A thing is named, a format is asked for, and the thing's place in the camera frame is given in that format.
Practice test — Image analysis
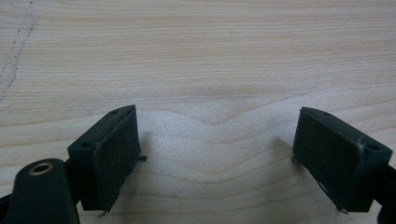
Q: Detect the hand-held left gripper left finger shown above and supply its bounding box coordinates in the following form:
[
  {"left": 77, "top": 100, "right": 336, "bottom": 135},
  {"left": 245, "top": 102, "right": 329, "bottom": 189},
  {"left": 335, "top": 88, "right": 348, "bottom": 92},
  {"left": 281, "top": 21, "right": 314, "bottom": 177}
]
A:
[{"left": 66, "top": 104, "right": 148, "bottom": 217}]

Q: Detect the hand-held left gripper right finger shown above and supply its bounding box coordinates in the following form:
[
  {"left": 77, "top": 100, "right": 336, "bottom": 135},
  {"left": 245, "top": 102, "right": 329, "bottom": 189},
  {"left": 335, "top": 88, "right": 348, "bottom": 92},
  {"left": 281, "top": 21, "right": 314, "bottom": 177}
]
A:
[{"left": 290, "top": 105, "right": 394, "bottom": 215}]

